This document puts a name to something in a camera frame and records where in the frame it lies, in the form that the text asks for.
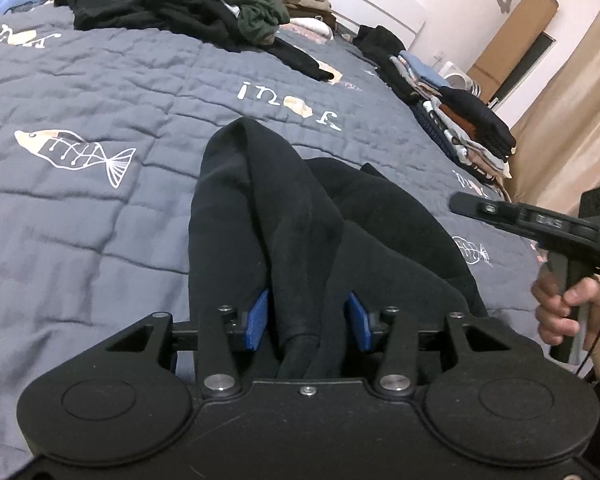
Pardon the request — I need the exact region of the person's right hand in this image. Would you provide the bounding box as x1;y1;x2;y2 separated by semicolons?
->
531;266;600;379

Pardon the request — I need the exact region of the white pillow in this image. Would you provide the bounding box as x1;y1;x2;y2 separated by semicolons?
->
290;18;334;40

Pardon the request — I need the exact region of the black clothes pile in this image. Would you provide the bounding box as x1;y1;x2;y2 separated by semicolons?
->
55;0;334;81

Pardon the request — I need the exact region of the white headboard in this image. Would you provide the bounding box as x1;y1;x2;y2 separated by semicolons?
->
279;0;429;49

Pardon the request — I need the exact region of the far folded clothes stack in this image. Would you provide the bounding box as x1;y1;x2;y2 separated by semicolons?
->
353;25;450;105

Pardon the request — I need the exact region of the black sweatshirt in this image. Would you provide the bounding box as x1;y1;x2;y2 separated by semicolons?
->
188;118;486;379

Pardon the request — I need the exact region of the beige curtain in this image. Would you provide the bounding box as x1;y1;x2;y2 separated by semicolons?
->
507;12;600;214

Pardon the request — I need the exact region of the near folded clothes stack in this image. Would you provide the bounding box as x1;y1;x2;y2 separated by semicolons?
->
410;87;517;184

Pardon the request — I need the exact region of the folded clothes stack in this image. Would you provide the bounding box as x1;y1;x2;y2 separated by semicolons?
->
410;87;517;184
353;25;450;105

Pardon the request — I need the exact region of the grey quilted bedspread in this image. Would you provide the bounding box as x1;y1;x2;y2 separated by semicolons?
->
0;6;539;479

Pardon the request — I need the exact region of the white box fan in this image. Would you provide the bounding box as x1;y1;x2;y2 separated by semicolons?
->
439;61;481;98

